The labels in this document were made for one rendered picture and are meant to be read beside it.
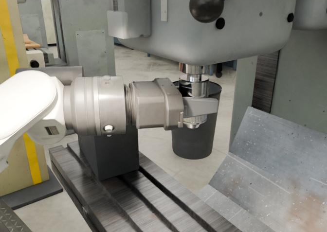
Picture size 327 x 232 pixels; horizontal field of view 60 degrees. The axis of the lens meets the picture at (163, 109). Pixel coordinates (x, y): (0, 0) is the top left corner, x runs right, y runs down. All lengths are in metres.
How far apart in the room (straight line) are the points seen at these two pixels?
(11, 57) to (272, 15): 1.85
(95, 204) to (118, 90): 0.39
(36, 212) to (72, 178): 1.43
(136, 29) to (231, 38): 0.11
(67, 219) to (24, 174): 0.51
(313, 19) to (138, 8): 0.23
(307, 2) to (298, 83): 0.36
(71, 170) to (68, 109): 0.47
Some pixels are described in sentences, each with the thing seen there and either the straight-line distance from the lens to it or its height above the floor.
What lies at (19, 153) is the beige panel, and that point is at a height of 0.33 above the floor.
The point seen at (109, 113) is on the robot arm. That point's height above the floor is 1.24.
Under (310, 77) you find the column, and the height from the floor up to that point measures 1.21.
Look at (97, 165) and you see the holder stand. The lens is 0.77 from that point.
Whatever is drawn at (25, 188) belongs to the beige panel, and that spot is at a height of 0.03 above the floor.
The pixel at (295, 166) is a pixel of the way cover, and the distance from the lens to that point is 0.78.
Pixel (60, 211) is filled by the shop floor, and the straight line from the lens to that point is 2.19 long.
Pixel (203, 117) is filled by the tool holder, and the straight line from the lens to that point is 0.45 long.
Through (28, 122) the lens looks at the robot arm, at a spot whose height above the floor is 1.24.
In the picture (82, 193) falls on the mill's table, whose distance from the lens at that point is 0.77.
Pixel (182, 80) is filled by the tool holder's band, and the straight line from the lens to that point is 0.43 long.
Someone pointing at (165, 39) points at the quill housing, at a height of 1.34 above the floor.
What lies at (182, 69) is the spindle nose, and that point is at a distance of 0.42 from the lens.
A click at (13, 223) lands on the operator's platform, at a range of 1.58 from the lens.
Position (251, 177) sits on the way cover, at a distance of 0.82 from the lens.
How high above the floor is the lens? 1.39
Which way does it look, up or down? 22 degrees down
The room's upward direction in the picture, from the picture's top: straight up
